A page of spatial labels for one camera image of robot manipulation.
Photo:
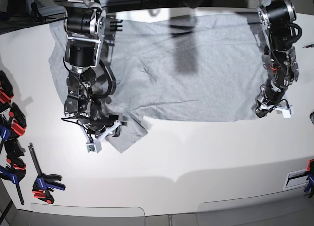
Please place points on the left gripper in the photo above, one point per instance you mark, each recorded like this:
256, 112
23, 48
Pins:
270, 98

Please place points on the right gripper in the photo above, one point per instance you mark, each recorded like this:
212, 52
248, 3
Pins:
96, 130

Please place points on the grey T-shirt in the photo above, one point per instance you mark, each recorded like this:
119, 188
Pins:
188, 68

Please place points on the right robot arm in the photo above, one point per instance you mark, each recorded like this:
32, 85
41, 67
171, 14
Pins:
85, 32

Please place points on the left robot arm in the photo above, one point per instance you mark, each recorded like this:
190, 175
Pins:
277, 19

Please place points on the grey round object right edge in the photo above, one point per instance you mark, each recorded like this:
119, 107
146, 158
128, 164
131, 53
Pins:
312, 117

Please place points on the white label card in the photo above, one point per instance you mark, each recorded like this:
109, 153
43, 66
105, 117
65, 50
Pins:
295, 179

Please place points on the pen at right edge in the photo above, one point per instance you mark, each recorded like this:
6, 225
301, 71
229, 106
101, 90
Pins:
308, 46

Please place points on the blue clamp right edge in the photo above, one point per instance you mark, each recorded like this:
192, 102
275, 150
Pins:
310, 178

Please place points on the small blue bar clamp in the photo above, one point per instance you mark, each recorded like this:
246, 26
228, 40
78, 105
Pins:
44, 184

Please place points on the black red blue bar clamp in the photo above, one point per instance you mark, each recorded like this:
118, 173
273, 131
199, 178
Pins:
15, 169

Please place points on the red black clamp far left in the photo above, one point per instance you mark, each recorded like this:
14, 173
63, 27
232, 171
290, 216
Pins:
6, 89

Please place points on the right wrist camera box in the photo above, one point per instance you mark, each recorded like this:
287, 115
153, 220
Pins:
94, 146

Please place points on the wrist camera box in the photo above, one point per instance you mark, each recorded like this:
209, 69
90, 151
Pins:
287, 112
94, 146

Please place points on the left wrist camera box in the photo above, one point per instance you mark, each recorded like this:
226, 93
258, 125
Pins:
287, 112

